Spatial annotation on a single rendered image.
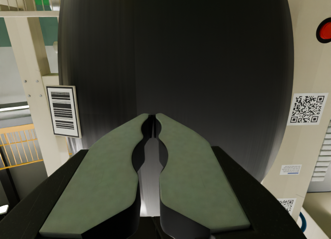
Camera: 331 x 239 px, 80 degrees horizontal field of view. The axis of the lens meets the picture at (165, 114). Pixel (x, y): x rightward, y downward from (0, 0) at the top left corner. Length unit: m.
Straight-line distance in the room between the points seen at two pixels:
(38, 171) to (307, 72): 11.03
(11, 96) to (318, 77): 9.74
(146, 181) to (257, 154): 0.14
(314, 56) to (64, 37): 0.45
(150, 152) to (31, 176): 11.14
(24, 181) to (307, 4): 11.44
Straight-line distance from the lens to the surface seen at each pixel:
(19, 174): 11.31
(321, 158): 0.65
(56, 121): 0.26
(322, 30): 0.50
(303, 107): 0.53
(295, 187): 0.65
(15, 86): 9.74
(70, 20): 0.27
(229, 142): 0.24
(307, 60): 0.50
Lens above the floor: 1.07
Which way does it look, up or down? 22 degrees up
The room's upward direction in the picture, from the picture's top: 179 degrees clockwise
